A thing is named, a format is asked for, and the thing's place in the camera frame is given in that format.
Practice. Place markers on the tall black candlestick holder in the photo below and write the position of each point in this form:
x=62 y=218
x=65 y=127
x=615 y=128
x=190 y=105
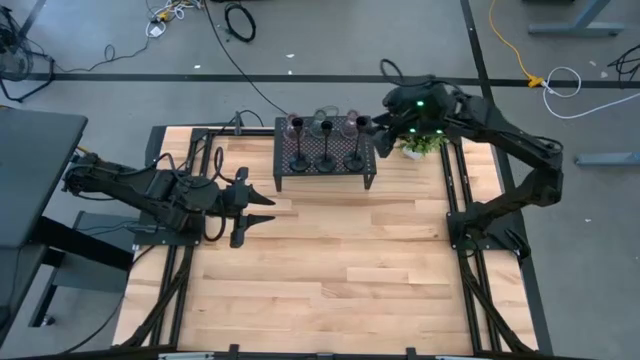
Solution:
x=326 y=162
x=355 y=161
x=299 y=162

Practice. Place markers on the black perforated metal shelf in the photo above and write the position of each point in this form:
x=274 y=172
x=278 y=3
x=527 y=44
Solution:
x=312 y=177

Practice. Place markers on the dark grey desk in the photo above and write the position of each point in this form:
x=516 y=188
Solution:
x=35 y=175

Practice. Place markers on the grey table leg foot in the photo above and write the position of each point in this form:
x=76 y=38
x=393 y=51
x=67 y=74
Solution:
x=580 y=27

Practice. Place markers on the grey floor bar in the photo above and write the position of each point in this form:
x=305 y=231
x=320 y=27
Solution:
x=607 y=159

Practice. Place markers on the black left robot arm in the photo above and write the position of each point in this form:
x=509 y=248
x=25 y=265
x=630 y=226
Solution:
x=145 y=187

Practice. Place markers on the black table corner plate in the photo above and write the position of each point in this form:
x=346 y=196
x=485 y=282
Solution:
x=154 y=150

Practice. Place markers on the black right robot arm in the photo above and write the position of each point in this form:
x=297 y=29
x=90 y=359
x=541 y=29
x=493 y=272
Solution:
x=520 y=145

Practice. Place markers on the small potted green plant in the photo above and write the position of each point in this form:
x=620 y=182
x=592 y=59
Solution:
x=422 y=145

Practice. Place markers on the pink glass candle holder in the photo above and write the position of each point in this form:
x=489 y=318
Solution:
x=289 y=131
x=348 y=129

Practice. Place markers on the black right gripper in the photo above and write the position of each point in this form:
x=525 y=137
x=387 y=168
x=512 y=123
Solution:
x=420 y=115

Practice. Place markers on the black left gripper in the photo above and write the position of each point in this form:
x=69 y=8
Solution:
x=236 y=200

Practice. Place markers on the grey glass candle holder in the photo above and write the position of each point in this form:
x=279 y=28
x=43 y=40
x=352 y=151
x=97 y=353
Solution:
x=316 y=127

